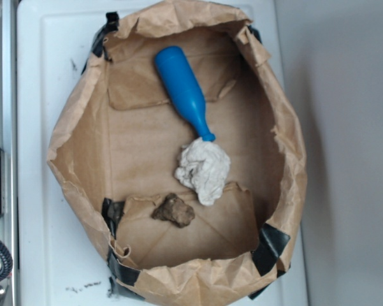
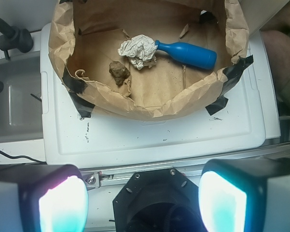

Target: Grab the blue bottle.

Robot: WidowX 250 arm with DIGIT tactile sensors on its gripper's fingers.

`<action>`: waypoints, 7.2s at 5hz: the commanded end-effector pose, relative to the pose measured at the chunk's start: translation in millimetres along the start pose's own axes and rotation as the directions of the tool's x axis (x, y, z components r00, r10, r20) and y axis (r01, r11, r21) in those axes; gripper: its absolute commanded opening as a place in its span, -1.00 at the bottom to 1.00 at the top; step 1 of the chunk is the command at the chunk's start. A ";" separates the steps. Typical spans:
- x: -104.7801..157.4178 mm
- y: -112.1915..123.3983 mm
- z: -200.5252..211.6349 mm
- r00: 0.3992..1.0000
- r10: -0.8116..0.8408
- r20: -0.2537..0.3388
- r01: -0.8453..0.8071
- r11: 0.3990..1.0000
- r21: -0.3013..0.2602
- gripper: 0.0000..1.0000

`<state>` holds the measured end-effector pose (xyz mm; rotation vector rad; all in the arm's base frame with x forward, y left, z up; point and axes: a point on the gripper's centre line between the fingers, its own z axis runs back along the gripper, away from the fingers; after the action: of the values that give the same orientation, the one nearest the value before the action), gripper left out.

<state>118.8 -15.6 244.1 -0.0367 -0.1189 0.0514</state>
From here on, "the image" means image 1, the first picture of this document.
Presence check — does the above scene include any blue plastic bottle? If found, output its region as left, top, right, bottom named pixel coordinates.
left=154, top=46, right=215, bottom=142

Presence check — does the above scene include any crumpled white paper ball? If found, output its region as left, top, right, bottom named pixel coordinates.
left=174, top=137, right=231, bottom=207

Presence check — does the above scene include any brown paper bag bin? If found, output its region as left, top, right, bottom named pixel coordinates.
left=47, top=1, right=307, bottom=305

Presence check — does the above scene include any aluminium frame rail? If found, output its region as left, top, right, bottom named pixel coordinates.
left=0, top=1, right=20, bottom=305

